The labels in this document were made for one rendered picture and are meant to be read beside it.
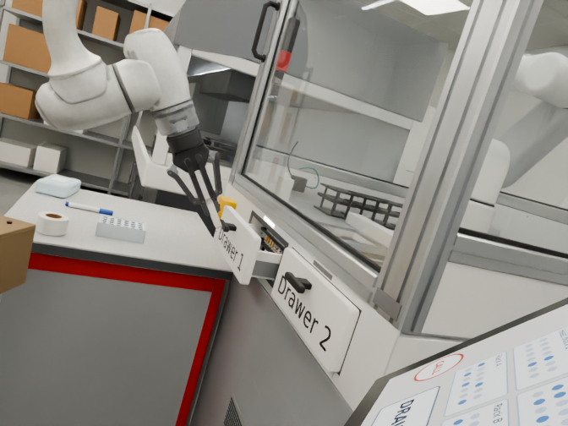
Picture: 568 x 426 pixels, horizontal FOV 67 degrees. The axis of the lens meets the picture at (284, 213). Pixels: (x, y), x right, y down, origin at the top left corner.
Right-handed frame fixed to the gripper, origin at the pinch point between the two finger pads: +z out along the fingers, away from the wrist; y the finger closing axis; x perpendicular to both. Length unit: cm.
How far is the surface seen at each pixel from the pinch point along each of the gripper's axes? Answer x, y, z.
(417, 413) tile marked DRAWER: -80, 0, -10
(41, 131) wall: 428, -101, -17
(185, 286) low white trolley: 11.0, -13.1, 19.9
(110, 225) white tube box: 20.9, -24.7, -1.0
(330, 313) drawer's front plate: -40.9, 8.3, 9.9
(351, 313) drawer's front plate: -45.9, 10.0, 7.8
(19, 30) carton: 386, -72, -107
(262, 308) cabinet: -11.0, 1.7, 22.4
